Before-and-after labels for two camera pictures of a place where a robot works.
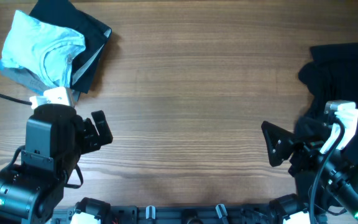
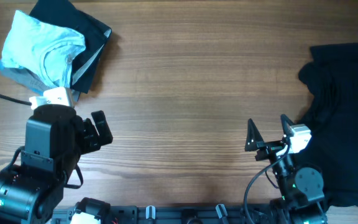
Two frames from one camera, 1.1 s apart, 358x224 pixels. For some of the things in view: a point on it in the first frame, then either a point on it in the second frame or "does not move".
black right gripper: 307,144 -> 268,147
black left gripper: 94,142 does not move
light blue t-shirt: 46,50 does not move
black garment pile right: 342,73 does not move
